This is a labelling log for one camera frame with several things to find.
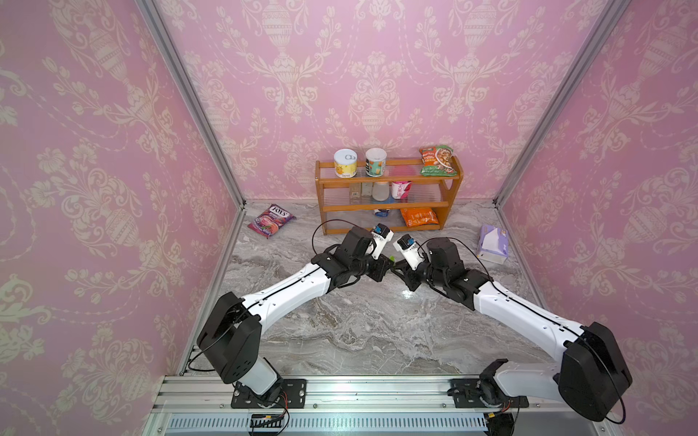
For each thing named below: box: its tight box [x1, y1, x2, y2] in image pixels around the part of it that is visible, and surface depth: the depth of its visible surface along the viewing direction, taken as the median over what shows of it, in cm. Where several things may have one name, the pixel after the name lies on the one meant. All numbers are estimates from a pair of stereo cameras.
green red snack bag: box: [418, 145, 458, 178], surface depth 91 cm
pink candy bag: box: [247, 203, 297, 239], surface depth 114 cm
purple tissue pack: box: [477, 224, 509, 265], surface depth 102 cm
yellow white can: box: [333, 148, 359, 179], surface depth 89 cm
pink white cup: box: [391, 180, 413, 200], surface depth 99 cm
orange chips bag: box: [399, 207, 439, 228], surface depth 112 cm
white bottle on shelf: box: [371, 181, 390, 202], surface depth 102 cm
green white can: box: [365, 147, 388, 178], surface depth 89 cm
